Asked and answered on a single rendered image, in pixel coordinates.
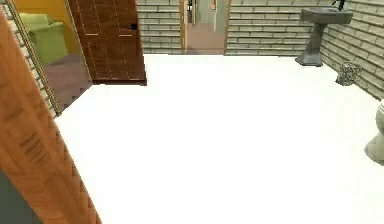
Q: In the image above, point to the green sofa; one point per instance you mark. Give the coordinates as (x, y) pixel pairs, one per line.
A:
(46, 38)

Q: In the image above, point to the dark brown wooden room door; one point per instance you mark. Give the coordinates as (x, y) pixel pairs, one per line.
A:
(110, 43)

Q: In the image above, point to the light brown wooden room door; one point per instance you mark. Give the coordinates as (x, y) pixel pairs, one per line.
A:
(36, 143)

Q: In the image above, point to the black sink faucet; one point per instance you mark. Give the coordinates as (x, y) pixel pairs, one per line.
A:
(340, 4)

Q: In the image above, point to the white toilet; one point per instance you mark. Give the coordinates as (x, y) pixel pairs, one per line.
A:
(377, 136)

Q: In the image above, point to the grey pedestal sink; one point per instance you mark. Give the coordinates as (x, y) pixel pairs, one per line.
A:
(316, 30)

